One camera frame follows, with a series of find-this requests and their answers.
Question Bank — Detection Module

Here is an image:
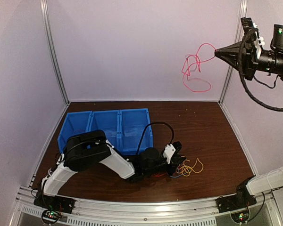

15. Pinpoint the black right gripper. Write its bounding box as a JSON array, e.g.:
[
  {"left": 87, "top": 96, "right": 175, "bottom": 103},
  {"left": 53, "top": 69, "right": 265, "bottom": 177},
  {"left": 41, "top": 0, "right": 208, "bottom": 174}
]
[{"left": 215, "top": 35, "right": 283, "bottom": 80}]

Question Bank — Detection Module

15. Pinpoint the yellow cable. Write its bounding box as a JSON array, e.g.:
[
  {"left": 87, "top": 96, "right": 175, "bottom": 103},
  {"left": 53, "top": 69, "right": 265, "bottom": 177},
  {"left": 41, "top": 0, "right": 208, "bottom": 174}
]
[{"left": 179, "top": 157, "right": 205, "bottom": 177}]

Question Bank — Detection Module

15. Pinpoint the red cable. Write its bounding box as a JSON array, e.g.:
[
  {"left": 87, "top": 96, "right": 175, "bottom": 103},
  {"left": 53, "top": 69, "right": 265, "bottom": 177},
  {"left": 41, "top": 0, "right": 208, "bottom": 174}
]
[{"left": 181, "top": 43, "right": 217, "bottom": 92}]

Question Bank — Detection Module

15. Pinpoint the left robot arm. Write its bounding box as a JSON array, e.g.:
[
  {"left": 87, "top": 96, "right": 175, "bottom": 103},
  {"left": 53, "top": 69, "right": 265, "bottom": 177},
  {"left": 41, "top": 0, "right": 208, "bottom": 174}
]
[{"left": 36, "top": 129, "right": 186, "bottom": 209}]

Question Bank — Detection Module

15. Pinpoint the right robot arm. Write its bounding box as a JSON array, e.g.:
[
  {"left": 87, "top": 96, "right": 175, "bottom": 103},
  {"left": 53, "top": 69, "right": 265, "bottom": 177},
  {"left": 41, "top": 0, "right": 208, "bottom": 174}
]
[{"left": 214, "top": 18, "right": 283, "bottom": 208}]

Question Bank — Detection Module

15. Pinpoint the blue plastic bin right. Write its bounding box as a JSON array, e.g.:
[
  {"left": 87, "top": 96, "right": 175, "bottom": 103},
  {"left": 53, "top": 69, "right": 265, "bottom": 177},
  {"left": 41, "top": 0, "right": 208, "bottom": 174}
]
[{"left": 119, "top": 108, "right": 153, "bottom": 155}]

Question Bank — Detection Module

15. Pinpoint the right circuit board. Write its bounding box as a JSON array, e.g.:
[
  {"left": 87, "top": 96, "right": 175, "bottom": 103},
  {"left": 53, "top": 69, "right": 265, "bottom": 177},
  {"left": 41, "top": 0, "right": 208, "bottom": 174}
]
[{"left": 231, "top": 210, "right": 250, "bottom": 224}]

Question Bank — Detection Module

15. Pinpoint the circuit board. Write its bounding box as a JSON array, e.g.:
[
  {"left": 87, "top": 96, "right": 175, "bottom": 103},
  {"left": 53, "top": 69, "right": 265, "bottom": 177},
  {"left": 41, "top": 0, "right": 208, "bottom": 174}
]
[
  {"left": 231, "top": 210, "right": 250, "bottom": 224},
  {"left": 41, "top": 210, "right": 61, "bottom": 224}
]

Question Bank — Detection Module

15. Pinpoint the blue plastic bin left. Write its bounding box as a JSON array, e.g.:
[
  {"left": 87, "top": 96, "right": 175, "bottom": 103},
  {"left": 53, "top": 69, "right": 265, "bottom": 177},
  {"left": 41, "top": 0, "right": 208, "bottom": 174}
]
[{"left": 58, "top": 111, "right": 92, "bottom": 153}]

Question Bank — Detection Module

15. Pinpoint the left circuit board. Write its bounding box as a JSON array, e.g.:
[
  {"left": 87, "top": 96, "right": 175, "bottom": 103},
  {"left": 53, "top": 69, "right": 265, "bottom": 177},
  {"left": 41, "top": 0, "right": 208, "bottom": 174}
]
[{"left": 41, "top": 210, "right": 61, "bottom": 224}]

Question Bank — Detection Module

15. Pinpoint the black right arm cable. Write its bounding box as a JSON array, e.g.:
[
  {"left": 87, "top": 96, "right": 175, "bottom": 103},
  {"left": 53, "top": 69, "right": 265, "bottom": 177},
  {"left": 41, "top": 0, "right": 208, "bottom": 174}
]
[{"left": 238, "top": 30, "right": 283, "bottom": 112}]

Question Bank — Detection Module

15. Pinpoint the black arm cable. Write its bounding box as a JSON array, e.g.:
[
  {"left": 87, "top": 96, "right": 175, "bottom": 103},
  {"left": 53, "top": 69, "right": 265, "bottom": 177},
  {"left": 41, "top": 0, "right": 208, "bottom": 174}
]
[
  {"left": 135, "top": 121, "right": 175, "bottom": 156},
  {"left": 238, "top": 30, "right": 283, "bottom": 112}
]

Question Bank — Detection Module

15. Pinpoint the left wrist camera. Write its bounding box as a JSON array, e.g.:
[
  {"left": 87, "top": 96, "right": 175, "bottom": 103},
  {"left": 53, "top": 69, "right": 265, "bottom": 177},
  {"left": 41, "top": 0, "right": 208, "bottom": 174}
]
[{"left": 162, "top": 141, "right": 182, "bottom": 164}]

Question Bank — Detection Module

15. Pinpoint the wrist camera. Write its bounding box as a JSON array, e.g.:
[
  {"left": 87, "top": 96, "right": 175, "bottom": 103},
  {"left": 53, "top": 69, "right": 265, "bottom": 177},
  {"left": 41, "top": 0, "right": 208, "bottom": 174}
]
[
  {"left": 162, "top": 141, "right": 182, "bottom": 164},
  {"left": 241, "top": 17, "right": 265, "bottom": 60}
]

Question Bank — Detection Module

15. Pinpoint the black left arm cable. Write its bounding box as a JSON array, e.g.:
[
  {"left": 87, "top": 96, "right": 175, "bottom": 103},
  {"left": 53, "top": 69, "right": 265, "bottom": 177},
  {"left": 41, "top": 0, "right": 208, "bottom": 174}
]
[{"left": 135, "top": 121, "right": 175, "bottom": 156}]

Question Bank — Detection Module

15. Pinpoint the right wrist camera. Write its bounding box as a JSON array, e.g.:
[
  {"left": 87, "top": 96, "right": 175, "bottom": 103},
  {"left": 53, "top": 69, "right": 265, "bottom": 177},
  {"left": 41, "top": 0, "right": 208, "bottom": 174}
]
[{"left": 241, "top": 17, "right": 265, "bottom": 60}]

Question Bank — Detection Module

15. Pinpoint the right aluminium frame post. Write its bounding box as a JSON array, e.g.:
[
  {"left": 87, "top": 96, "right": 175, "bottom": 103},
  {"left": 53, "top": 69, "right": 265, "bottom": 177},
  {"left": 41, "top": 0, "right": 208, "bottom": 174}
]
[{"left": 218, "top": 0, "right": 248, "bottom": 104}]

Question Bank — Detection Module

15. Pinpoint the aluminium frame post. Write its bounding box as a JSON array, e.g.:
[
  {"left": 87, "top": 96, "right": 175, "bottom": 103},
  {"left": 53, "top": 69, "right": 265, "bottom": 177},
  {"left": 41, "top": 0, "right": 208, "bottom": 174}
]
[
  {"left": 40, "top": 0, "right": 70, "bottom": 105},
  {"left": 218, "top": 0, "right": 248, "bottom": 104}
]

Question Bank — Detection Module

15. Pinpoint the aluminium front rail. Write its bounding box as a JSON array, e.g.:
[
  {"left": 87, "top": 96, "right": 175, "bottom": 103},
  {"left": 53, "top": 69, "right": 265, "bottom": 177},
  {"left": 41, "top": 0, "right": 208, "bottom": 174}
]
[{"left": 8, "top": 187, "right": 283, "bottom": 226}]

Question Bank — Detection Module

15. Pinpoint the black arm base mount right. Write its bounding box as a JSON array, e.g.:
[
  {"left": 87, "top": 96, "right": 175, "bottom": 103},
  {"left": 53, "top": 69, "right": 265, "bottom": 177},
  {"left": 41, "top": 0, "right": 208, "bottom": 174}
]
[{"left": 216, "top": 195, "right": 257, "bottom": 213}]

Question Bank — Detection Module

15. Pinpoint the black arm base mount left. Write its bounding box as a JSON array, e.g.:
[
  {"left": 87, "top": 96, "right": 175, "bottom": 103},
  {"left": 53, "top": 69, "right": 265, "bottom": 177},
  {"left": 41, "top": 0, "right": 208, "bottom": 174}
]
[{"left": 33, "top": 195, "right": 75, "bottom": 214}]

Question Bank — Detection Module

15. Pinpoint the left aluminium frame post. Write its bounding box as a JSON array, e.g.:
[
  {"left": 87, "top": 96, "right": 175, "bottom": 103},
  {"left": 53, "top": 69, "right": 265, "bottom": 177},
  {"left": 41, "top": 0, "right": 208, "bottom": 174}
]
[{"left": 40, "top": 0, "right": 70, "bottom": 105}]

